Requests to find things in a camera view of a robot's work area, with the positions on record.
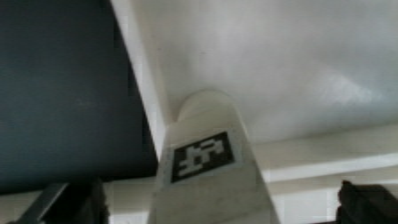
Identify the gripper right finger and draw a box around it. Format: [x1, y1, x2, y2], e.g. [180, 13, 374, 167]
[336, 181, 398, 224]

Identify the white table leg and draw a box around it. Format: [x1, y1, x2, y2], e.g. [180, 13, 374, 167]
[148, 90, 281, 224]

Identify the white square table top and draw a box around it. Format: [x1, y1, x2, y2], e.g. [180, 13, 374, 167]
[111, 0, 398, 224]

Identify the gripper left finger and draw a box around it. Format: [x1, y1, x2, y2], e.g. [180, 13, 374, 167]
[15, 180, 111, 224]

